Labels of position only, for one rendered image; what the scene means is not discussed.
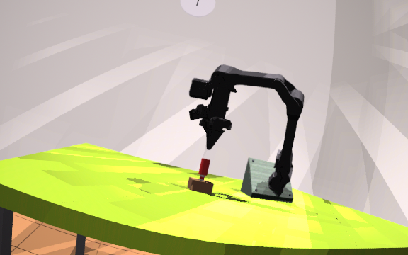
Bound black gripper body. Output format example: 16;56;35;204
199;100;232;130

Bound tan square block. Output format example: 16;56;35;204
187;176;214;194

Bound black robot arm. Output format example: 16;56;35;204
189;64;305;192

